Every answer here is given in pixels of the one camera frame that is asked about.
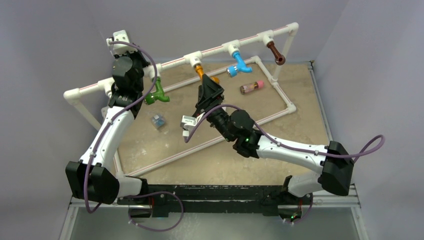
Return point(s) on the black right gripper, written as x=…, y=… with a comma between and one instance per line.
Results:
x=209, y=96

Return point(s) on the orange faucet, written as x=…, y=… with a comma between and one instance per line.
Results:
x=200, y=71

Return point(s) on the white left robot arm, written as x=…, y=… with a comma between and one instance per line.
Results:
x=90, y=178

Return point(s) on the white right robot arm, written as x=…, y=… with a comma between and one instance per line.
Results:
x=331, y=168

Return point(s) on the blue faucet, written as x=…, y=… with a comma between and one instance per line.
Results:
x=239, y=67

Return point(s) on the brown pink-capped tube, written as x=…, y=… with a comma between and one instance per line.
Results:
x=250, y=87

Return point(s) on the green faucet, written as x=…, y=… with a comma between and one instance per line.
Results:
x=157, y=95

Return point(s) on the clear blue plastic packet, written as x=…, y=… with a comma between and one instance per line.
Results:
x=158, y=121

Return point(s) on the brown faucet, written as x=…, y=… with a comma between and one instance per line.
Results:
x=279, y=58

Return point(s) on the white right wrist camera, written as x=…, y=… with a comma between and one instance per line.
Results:
x=188, y=123

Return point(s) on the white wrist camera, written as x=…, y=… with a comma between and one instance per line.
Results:
x=118, y=43
x=188, y=123

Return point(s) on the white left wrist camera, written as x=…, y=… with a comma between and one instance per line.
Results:
x=118, y=43

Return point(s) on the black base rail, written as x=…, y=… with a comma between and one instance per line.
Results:
x=267, y=200

